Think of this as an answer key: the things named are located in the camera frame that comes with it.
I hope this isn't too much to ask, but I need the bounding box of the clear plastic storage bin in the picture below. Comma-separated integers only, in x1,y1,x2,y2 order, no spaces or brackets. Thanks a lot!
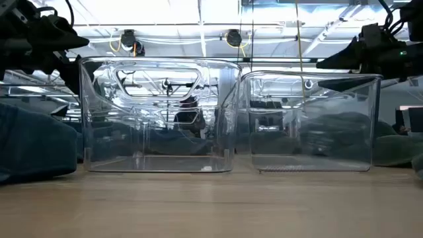
240,70,383,173
78,56,243,174

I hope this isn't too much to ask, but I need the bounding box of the dark computer monitor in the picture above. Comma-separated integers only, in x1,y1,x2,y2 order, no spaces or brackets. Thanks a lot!
408,107,423,133

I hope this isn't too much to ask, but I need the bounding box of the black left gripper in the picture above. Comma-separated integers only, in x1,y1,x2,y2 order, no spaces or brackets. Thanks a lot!
0,13,91,97

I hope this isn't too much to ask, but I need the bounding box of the yellow cord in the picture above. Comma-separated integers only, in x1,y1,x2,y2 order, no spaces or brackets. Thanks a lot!
294,0,307,100

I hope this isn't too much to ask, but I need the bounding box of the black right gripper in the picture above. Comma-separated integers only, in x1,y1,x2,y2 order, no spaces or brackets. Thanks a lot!
315,22,423,93

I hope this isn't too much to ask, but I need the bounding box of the black ceiling cord reel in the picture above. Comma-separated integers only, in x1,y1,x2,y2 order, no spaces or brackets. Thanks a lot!
120,28,146,57
225,28,244,48

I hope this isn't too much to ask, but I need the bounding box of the person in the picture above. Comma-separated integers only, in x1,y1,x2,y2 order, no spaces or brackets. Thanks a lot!
173,95,206,138

